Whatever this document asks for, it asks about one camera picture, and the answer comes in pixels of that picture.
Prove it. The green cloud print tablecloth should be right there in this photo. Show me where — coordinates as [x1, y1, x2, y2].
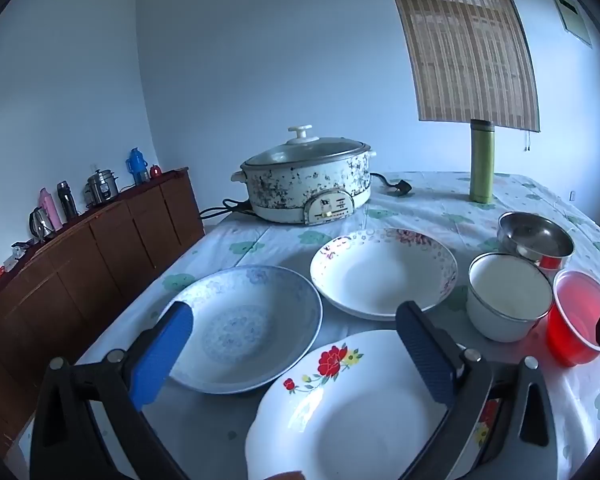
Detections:
[10, 170, 600, 480]

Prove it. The blue patterned plate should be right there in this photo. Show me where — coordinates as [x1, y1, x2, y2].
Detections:
[157, 265, 324, 395]

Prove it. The speckled white electric pot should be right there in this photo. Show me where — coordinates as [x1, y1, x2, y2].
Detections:
[231, 147, 377, 225]

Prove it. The white enamel bowl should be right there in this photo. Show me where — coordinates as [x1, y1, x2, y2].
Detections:
[466, 252, 554, 343]

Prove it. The bamboo window blind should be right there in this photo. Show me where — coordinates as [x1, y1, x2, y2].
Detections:
[380, 0, 541, 152]

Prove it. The blue thermos jug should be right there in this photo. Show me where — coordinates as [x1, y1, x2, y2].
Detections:
[125, 147, 150, 186]

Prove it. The stainless steel bowl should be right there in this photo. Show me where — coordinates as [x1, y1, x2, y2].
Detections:
[496, 211, 576, 271]

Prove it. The green thermos bottle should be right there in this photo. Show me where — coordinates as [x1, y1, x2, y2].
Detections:
[468, 119, 496, 204]

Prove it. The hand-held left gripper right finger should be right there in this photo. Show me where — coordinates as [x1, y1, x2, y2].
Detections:
[395, 301, 556, 480]

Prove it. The glass pot lid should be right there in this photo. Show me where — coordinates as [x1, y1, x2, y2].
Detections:
[240, 126, 372, 168]

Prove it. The red plastic cup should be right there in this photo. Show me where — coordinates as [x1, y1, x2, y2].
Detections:
[546, 270, 600, 367]

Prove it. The pink floral rim plate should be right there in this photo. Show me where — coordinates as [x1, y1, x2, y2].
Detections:
[309, 227, 459, 322]

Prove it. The black power cord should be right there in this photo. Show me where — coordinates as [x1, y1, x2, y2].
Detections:
[198, 174, 413, 220]

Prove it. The pink thermos flask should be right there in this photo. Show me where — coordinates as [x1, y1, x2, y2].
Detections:
[38, 188, 62, 231]

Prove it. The red flower white plate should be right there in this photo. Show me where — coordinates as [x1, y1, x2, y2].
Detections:
[244, 329, 503, 480]

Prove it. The steel rice cooker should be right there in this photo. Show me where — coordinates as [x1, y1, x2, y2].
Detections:
[84, 168, 120, 207]

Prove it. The steel electric kettle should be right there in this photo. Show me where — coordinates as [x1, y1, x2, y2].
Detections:
[28, 206, 56, 242]

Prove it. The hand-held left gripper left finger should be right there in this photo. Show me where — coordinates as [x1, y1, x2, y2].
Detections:
[28, 301, 195, 480]

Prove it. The brown wooden sideboard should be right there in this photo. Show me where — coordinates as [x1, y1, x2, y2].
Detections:
[0, 166, 206, 461]

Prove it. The black thermos flask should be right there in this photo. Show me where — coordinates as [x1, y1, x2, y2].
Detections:
[56, 180, 79, 222]

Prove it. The framed wall panel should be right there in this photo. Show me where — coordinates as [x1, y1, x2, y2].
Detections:
[544, 0, 593, 50]

